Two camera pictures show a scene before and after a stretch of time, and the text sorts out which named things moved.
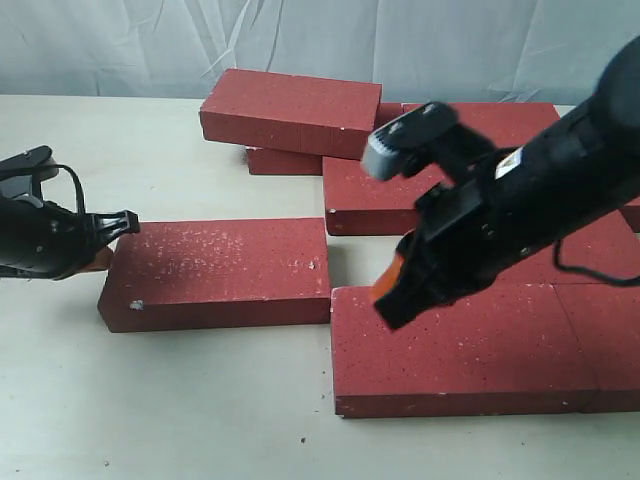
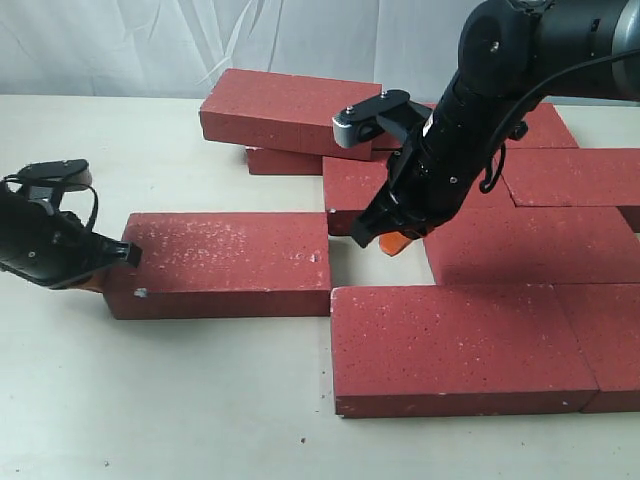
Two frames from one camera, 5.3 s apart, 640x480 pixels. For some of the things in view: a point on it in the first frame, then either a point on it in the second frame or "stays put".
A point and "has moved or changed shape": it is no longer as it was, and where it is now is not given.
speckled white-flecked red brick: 176,275 has moved or changed shape
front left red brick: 507,349 stays put
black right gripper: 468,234 -> 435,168
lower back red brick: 279,161 stays put
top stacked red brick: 292,113 stays put
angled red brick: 356,203 stays put
